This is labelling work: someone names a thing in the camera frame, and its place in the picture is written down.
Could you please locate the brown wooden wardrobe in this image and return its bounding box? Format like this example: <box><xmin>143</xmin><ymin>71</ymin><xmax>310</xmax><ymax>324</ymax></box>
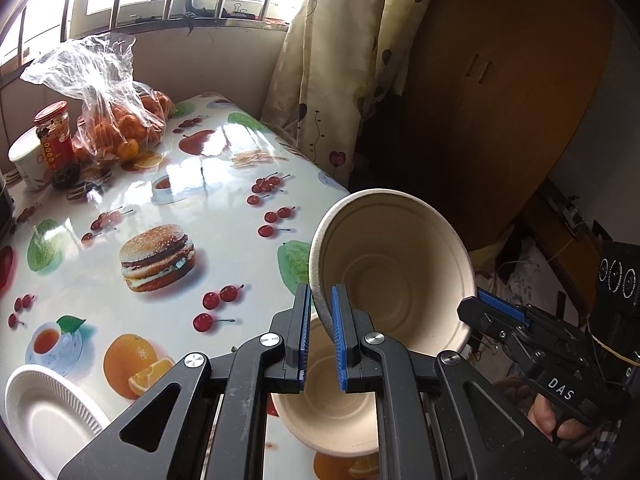
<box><xmin>400</xmin><ymin>0</ymin><xmax>618</xmax><ymax>251</ymax></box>

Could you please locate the pile of small oranges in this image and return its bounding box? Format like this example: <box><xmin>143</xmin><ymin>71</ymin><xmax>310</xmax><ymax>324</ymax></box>
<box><xmin>72</xmin><ymin>90</ymin><xmax>176</xmax><ymax>163</ymax></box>

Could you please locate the black hook clip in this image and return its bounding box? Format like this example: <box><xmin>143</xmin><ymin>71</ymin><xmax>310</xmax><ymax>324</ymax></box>
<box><xmin>182</xmin><ymin>0</ymin><xmax>211</xmax><ymax>36</ymax></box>

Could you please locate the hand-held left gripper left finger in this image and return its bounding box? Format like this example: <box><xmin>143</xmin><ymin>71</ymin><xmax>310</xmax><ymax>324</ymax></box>
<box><xmin>57</xmin><ymin>282</ymin><xmax>312</xmax><ymax>480</ymax></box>

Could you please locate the cream patterned curtain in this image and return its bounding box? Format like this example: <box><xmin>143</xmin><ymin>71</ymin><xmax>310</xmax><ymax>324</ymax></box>
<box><xmin>260</xmin><ymin>0</ymin><xmax>446</xmax><ymax>196</ymax></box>

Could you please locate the person's right forearm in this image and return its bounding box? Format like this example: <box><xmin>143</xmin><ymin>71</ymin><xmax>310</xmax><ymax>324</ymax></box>
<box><xmin>562</xmin><ymin>412</ymin><xmax>640</xmax><ymax>472</ymax></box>

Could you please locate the person's right hand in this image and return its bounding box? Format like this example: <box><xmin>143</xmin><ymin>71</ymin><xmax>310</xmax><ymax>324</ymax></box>
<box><xmin>529</xmin><ymin>394</ymin><xmax>586</xmax><ymax>444</ymax></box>

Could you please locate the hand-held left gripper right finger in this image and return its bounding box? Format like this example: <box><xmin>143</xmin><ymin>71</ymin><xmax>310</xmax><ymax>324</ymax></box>
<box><xmin>331</xmin><ymin>282</ymin><xmax>583</xmax><ymax>480</ymax></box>

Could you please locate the red label sauce jar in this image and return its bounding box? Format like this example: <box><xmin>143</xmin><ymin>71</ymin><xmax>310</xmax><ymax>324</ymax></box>
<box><xmin>33</xmin><ymin>101</ymin><xmax>82</xmax><ymax>191</ymax></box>

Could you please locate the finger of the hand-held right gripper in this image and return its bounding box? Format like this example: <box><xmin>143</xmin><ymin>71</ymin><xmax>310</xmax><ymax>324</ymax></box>
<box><xmin>475</xmin><ymin>286</ymin><xmax>597</xmax><ymax>361</ymax></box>
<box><xmin>456</xmin><ymin>296</ymin><xmax>595</xmax><ymax>423</ymax></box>

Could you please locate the clear plastic bag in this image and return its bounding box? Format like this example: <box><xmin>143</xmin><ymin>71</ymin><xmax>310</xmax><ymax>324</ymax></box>
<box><xmin>20</xmin><ymin>32</ymin><xmax>176</xmax><ymax>163</ymax></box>

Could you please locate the fruit printed tablecloth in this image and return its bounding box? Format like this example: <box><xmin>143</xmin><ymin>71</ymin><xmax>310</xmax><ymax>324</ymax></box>
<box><xmin>0</xmin><ymin>92</ymin><xmax>381</xmax><ymax>480</ymax></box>

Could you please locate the beige paper bowl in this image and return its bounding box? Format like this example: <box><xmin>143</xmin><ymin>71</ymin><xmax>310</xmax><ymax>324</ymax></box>
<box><xmin>270</xmin><ymin>312</ymin><xmax>381</xmax><ymax>458</ymax></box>
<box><xmin>308</xmin><ymin>188</ymin><xmax>473</xmax><ymax>356</ymax></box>

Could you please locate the white plastic tub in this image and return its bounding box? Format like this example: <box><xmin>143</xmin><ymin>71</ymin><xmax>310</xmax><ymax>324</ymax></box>
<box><xmin>8</xmin><ymin>127</ymin><xmax>51</xmax><ymax>192</ymax></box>

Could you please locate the white ribbed paper plate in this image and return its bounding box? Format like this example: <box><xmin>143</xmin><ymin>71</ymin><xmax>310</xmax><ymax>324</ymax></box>
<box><xmin>4</xmin><ymin>364</ymin><xmax>112</xmax><ymax>466</ymax></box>

